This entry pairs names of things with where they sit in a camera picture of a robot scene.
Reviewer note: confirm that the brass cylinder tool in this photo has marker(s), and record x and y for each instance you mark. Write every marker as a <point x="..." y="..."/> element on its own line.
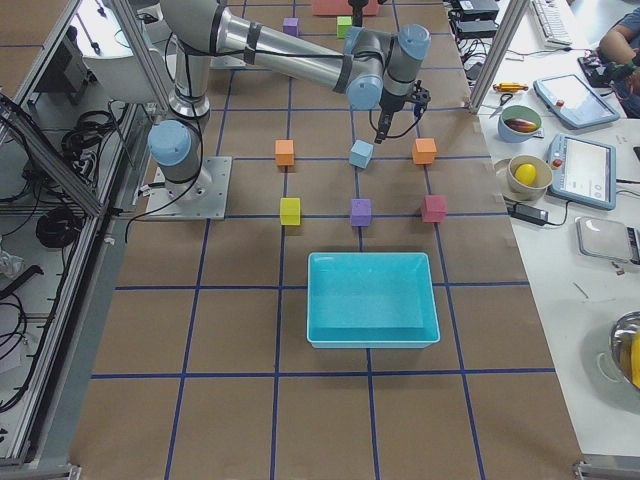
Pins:
<point x="510" y="87"/>

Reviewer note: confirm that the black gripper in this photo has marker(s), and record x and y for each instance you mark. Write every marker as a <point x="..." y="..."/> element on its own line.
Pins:
<point x="390" y="104"/>

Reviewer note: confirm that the cyan tray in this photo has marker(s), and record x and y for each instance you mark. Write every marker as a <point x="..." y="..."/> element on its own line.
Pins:
<point x="371" y="300"/>

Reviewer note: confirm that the aluminium frame post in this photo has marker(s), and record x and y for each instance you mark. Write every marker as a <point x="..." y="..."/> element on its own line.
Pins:
<point x="502" y="40"/>

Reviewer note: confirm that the light blue block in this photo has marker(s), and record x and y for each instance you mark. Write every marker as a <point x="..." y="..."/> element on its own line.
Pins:
<point x="360" y="154"/>

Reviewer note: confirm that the yellow block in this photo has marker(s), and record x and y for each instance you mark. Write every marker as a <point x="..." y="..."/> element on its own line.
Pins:
<point x="290" y="211"/>

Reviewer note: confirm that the teach pendant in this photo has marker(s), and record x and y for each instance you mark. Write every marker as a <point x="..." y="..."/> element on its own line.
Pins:
<point x="583" y="171"/>
<point x="574" y="102"/>

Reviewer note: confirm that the cream bowl with lemon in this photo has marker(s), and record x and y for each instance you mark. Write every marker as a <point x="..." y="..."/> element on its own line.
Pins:
<point x="527" y="177"/>

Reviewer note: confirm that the purple block left side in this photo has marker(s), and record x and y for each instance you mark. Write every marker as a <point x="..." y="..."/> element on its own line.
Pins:
<point x="290" y="26"/>

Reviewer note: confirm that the blue bowl with fruit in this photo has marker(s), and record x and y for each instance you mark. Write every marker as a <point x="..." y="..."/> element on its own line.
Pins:
<point x="518" y="123"/>

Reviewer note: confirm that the purple block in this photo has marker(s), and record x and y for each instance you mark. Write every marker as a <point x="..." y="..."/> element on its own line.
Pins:
<point x="290" y="26"/>
<point x="361" y="212"/>

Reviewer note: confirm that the scissors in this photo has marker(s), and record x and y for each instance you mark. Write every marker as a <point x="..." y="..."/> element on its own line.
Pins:
<point x="504" y="99"/>

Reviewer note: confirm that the orange block far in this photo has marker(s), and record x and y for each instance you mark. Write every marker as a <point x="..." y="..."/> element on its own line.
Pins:
<point x="424" y="151"/>

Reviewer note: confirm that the pink block right far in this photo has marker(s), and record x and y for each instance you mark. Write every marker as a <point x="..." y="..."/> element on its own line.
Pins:
<point x="433" y="208"/>

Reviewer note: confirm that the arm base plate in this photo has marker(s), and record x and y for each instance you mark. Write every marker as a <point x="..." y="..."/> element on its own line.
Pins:
<point x="207" y="199"/>

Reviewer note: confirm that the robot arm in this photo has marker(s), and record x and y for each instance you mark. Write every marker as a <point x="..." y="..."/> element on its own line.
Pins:
<point x="375" y="69"/>

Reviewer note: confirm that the pink tray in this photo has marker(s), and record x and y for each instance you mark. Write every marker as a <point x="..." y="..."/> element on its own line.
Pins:
<point x="341" y="8"/>

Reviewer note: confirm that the green block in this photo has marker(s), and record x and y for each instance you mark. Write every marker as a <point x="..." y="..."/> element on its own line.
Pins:
<point x="343" y="25"/>

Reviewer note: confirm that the orange block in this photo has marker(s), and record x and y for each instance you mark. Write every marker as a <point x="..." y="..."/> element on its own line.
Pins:
<point x="424" y="151"/>
<point x="284" y="152"/>

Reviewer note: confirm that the teach pendant far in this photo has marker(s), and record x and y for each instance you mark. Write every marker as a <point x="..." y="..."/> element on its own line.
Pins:
<point x="574" y="102"/>

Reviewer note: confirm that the teach pendant near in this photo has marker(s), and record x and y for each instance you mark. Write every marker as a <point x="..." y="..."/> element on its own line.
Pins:
<point x="583" y="171"/>

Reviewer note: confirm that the purple block right side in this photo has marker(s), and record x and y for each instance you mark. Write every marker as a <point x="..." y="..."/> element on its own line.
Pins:
<point x="361" y="212"/>

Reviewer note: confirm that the orange block near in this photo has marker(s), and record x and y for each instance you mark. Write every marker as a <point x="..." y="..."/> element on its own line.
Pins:
<point x="284" y="152"/>

